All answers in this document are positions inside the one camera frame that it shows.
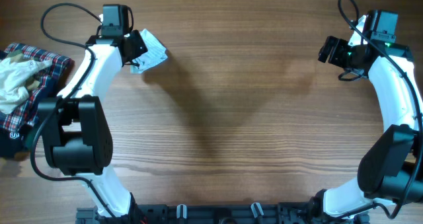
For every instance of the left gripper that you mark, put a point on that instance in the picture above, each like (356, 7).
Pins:
(140, 46)

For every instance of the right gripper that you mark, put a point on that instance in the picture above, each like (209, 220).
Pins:
(335, 58)

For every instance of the light blue striped baby pants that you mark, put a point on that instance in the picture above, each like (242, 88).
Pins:
(156, 54)

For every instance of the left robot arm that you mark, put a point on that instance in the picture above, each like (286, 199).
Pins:
(74, 130)

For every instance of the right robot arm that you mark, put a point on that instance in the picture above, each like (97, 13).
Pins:
(390, 173)

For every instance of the red blue plaid shirt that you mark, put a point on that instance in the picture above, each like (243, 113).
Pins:
(59, 62)

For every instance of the olive green garment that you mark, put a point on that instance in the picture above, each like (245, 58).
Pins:
(24, 70)

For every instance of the white baby garment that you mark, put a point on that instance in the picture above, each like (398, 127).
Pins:
(11, 96)

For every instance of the dark green folded garment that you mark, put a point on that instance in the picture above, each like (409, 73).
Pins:
(28, 141)

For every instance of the navy blue folded garment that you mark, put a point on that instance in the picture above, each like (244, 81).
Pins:
(11, 141)

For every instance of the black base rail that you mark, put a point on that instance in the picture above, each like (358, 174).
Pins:
(281, 213)

